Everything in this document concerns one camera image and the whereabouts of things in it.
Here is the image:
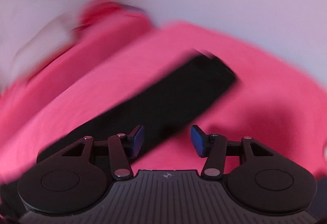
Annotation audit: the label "black knit pants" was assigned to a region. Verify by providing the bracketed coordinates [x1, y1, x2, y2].
[37, 54, 237, 163]

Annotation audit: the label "pink near bed cover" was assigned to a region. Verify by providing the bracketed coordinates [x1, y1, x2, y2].
[1, 22, 326, 183]

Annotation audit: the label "pink bed cover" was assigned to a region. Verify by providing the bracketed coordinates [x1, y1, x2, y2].
[1, 22, 326, 183]
[1, 11, 153, 139]

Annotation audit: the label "pink far bed cover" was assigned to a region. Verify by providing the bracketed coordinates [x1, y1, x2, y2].
[1, 11, 153, 139]

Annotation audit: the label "beige embossed pillow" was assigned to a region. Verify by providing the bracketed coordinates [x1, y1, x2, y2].
[11, 13, 76, 81]

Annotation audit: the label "folded red blanket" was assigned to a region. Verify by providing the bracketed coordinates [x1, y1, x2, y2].
[78, 0, 144, 27]

